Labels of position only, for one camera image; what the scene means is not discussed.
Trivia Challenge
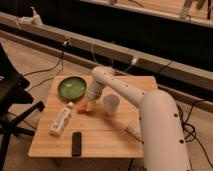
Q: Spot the orange pepper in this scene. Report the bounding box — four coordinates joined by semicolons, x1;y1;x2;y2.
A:
76;105;86;113

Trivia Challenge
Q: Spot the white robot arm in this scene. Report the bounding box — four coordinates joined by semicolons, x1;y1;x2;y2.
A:
86;67;192;171

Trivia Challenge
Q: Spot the green ceramic bowl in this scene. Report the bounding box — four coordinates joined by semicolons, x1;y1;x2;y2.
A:
58;76;87;101

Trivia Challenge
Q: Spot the light wooden table board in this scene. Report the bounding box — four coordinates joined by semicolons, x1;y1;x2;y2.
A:
28;74;158;159

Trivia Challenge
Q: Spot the black rectangular block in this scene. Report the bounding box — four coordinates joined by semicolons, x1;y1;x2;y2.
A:
72;132;82;157

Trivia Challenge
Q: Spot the white tube with cap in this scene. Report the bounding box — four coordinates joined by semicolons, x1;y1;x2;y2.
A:
50;102;74;136

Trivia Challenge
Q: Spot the beige sponge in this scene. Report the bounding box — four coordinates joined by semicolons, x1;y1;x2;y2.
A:
125;121;142;141

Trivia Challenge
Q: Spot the white power strip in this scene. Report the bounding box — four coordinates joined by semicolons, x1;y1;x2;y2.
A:
17;6;43;26

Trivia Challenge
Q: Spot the black floor cable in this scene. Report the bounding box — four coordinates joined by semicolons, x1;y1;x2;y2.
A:
23;41;69;93

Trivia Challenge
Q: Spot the white wall plug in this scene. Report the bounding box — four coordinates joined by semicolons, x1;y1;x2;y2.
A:
131;57;138;65

